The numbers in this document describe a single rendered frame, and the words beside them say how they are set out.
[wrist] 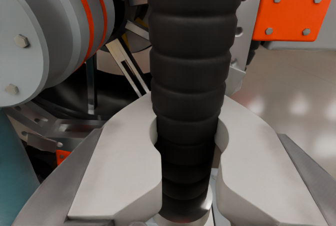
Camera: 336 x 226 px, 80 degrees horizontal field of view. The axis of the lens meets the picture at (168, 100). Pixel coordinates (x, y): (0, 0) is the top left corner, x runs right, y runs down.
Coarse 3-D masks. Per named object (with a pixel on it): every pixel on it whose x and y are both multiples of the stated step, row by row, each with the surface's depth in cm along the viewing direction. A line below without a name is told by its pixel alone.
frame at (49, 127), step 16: (256, 0) 26; (240, 16) 27; (240, 32) 29; (240, 48) 29; (240, 64) 31; (240, 80) 32; (16, 112) 39; (32, 112) 42; (48, 112) 44; (16, 128) 39; (32, 128) 40; (48, 128) 42; (64, 128) 44; (80, 128) 44; (32, 144) 41; (48, 144) 41; (64, 144) 41
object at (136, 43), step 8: (136, 8) 51; (144, 8) 55; (136, 16) 56; (144, 16) 56; (128, 32) 58; (128, 40) 59; (136, 40) 59; (144, 40) 59; (104, 48) 61; (136, 48) 61
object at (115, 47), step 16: (128, 0) 36; (144, 0) 36; (128, 16) 38; (112, 32) 43; (144, 32) 39; (112, 48) 41; (96, 64) 45; (128, 64) 43; (64, 80) 54; (80, 80) 57; (96, 80) 47; (112, 80) 63; (128, 80) 44; (144, 80) 45; (48, 96) 47; (64, 96) 50; (80, 96) 52; (96, 96) 49; (112, 96) 55; (128, 96) 54; (64, 112) 47; (80, 112) 47; (96, 112) 48; (112, 112) 48
